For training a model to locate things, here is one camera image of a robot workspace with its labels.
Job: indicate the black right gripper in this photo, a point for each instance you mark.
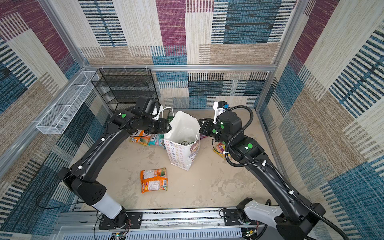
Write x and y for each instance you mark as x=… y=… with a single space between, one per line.
x=205 y=128

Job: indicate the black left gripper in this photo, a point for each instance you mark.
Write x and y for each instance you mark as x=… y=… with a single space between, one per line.
x=163 y=126

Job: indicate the orange Fox's fruits candy bag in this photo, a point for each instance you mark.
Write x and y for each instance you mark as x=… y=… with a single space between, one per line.
x=218 y=148

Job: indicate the white paper bag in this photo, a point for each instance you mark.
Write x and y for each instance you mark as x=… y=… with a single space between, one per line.
x=184 y=127

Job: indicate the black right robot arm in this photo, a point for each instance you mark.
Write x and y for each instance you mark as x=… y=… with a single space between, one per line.
x=295 y=216

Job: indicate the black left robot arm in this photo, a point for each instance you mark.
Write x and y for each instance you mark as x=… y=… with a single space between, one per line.
x=81 y=177

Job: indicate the small green snack bag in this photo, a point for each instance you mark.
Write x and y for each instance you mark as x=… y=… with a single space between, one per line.
x=170 y=115

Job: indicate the teal candy bag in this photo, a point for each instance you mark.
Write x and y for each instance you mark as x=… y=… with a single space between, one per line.
x=157 y=140

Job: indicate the orange snack bag far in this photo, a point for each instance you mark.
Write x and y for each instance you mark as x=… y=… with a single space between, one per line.
x=141 y=138

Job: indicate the orange snack bag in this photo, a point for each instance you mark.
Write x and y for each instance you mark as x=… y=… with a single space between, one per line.
x=154 y=180
x=141 y=138

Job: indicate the orange snack bag near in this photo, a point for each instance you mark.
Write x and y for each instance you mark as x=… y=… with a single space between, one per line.
x=154 y=180

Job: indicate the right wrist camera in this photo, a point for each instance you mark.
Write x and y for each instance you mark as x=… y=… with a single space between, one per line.
x=219 y=107

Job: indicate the black wire shelf rack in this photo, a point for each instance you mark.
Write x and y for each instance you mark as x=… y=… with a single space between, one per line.
x=121 y=88

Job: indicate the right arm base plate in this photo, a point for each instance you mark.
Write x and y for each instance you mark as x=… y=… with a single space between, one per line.
x=232 y=217

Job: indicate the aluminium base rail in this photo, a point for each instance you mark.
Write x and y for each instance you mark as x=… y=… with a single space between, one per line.
x=168 y=224

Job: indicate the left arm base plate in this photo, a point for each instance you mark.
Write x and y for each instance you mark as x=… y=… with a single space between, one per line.
x=124 y=221

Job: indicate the white wire mesh basket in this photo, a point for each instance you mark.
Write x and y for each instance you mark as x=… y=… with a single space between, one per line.
x=59 y=116

